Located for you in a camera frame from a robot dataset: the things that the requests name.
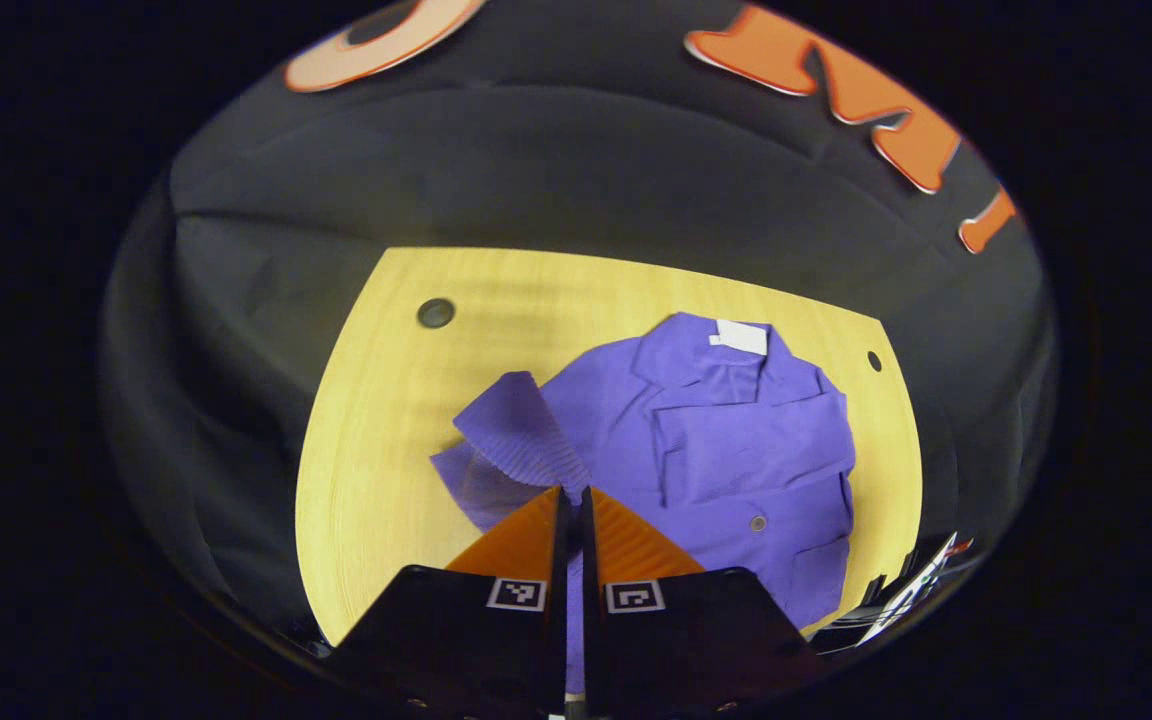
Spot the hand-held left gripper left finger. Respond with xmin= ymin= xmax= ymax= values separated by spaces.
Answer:
xmin=326 ymin=487 xmax=569 ymax=720

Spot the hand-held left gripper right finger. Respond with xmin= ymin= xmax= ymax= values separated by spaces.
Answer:
xmin=581 ymin=487 xmax=822 ymax=720

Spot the purple jacket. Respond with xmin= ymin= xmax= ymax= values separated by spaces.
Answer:
xmin=431 ymin=312 xmax=857 ymax=696

